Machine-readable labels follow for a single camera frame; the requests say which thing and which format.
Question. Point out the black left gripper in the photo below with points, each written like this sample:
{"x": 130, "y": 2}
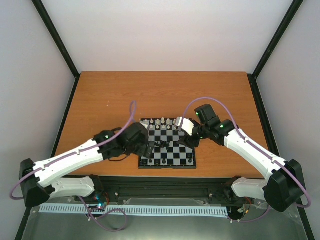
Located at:
{"x": 148, "y": 154}

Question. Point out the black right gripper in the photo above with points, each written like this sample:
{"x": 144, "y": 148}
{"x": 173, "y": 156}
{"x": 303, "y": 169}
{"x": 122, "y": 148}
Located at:
{"x": 189, "y": 141}

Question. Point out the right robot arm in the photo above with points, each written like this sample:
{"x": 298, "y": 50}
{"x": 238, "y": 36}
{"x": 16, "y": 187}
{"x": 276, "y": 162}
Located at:
{"x": 255, "y": 160}

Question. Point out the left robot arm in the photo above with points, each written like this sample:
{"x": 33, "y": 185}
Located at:
{"x": 44, "y": 180}

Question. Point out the black and white chessboard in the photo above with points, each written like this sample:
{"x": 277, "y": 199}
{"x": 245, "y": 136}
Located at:
{"x": 164, "y": 129}

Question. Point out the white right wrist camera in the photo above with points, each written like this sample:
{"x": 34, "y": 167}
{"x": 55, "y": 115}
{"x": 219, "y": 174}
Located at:
{"x": 184, "y": 124}

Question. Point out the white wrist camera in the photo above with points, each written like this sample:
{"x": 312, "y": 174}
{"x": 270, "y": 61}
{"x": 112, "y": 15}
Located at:
{"x": 184, "y": 124}
{"x": 145, "y": 124}

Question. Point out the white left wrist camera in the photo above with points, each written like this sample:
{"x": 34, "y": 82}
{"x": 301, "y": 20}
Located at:
{"x": 145, "y": 124}

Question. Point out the black aluminium frame rail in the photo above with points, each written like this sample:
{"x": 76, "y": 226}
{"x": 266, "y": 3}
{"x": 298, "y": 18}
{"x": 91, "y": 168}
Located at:
{"x": 116, "y": 189}

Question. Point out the white slotted cable duct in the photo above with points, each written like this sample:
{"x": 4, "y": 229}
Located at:
{"x": 136, "y": 210}

